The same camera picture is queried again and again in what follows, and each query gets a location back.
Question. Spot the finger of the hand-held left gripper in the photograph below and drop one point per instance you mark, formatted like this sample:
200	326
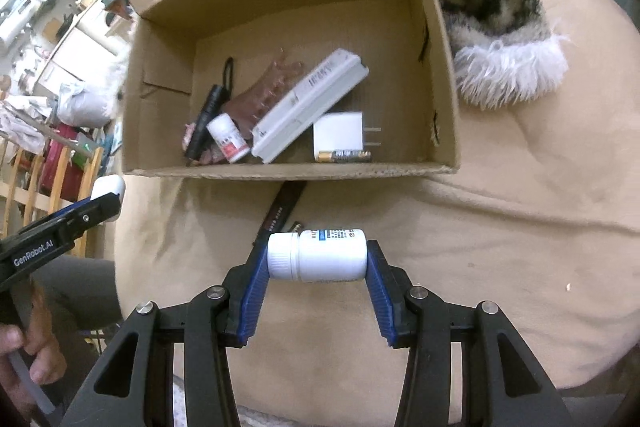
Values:
60	213
95	214

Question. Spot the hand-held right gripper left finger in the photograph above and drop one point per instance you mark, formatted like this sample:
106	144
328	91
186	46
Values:
252	292

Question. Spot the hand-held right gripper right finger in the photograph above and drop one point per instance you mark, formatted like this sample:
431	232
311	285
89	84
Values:
382	302

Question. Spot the white rounded case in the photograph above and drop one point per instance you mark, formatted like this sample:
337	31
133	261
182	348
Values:
112	187

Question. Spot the white pill bottle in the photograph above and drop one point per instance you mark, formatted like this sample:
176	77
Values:
325	259

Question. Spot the gold and black battery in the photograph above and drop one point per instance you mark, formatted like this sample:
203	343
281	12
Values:
345	155

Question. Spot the long white box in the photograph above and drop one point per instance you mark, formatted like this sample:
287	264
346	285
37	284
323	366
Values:
300	107

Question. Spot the brown cardboard box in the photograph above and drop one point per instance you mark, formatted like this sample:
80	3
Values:
300	17

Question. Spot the person's left hand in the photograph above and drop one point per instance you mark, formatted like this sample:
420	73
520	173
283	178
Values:
45	347

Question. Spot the red bag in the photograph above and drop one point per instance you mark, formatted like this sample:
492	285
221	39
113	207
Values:
50	177

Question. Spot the person's left leg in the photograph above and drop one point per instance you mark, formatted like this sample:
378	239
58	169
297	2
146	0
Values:
80	292

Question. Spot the person's leg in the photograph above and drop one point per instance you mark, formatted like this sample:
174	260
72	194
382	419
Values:
80	292
575	409

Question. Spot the small dark battery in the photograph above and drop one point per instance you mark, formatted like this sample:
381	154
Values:
296	226

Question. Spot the white plastic bag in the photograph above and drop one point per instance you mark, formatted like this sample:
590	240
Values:
82	107

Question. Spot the beige blanket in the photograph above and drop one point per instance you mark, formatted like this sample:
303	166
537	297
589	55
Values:
500	232

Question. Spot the small white red-label bottle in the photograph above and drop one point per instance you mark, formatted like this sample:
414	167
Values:
227	137

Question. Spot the cluttered white shelf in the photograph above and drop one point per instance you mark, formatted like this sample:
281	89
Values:
65	42

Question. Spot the white cube plug charger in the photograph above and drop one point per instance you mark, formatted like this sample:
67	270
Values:
337	132

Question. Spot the person's right leg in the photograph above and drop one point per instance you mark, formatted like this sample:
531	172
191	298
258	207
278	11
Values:
575	409

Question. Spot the leopard print fuzzy slipper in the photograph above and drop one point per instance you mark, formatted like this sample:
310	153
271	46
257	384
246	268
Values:
475	7

